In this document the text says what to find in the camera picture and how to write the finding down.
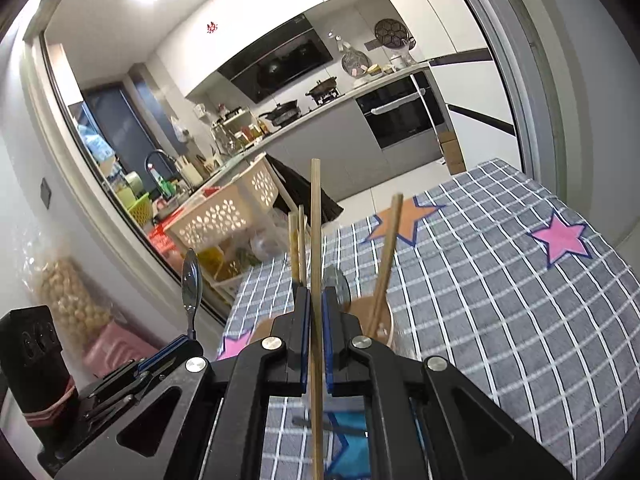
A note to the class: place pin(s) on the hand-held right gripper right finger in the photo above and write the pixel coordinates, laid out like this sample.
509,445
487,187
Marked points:
328,350

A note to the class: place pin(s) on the round grey wall rack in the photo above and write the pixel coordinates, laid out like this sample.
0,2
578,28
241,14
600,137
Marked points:
355,62

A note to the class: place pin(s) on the beige flower-cutout basket trolley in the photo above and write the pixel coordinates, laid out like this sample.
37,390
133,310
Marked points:
215,220

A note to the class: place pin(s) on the dark cooking pot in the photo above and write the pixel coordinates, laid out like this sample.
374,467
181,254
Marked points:
322,90

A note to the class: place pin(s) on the black built-in oven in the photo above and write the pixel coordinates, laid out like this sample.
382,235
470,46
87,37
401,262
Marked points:
400,115

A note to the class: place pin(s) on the cardboard box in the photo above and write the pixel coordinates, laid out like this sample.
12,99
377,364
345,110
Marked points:
452,152

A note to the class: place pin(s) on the countertop spice rack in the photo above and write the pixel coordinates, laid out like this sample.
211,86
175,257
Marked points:
237,132

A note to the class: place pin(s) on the yellow oil bottle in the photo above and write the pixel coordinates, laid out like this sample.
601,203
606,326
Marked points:
215,260

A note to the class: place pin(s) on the black range hood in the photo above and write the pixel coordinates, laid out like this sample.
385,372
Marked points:
280,65

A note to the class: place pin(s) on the green plastic basket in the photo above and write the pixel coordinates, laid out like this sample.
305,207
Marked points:
140,210

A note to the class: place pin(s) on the hanging plastic bag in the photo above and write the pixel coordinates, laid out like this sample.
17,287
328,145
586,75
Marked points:
178,130

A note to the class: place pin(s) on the red plastic basket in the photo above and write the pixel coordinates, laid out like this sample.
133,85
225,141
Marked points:
160,240

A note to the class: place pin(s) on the dark folded chair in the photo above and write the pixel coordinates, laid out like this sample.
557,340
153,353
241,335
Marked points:
300,185

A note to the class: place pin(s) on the white fridge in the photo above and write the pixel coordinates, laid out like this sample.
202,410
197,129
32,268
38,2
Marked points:
450,10

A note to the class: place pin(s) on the black kitchen faucet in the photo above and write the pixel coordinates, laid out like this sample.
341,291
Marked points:
152,157

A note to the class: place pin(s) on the white wall cabinets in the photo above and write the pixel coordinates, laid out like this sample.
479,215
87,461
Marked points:
240,0

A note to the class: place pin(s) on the red paper decoration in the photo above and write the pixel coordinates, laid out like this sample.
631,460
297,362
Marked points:
211,27

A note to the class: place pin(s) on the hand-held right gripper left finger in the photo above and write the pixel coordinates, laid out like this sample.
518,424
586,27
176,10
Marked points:
306,350

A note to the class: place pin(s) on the round dark wall rack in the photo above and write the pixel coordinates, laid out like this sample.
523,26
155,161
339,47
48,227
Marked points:
390,32

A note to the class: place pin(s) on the beige plastic utensil holder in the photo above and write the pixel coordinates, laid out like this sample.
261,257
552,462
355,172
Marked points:
386,330

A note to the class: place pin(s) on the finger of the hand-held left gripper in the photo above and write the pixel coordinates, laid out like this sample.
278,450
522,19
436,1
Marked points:
130,395
160,352

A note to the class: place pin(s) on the clear bag of beans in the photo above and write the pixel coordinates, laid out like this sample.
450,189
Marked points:
70,295

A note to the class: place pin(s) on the grey checked star tablecloth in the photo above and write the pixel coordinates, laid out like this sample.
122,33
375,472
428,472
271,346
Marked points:
475,335

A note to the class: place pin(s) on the dark wall switch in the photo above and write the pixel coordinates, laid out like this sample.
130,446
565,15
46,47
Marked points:
47,193

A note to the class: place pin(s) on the black wok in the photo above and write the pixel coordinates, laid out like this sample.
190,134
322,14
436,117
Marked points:
285,110

